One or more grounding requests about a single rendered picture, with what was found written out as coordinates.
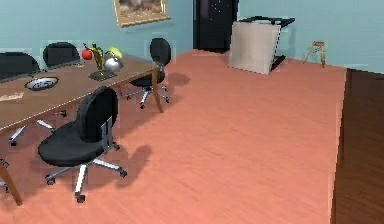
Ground black tall cabinet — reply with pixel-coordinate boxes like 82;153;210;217
192;0;240;54

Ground small wooden stool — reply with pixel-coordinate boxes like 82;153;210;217
303;40;327;69

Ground yellow green round fruit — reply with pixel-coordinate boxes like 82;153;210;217
107;46;123;60

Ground green yellow statuette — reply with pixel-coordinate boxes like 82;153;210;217
83;41;118;82

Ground brown wooden table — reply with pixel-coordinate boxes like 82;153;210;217
0;54;165;207

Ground silver metal kettle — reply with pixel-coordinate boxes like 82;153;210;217
103;56;124;73

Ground white panel black frame shelf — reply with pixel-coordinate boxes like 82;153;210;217
227;15;296;76

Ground black swivel office chair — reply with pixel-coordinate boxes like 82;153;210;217
125;37;173;110
0;52;42;83
37;86;128;204
42;41;81;69

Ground gold framed wall picture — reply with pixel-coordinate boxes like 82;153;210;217
113;0;172;29

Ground white patterned plate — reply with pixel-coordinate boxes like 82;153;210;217
24;76;60;92

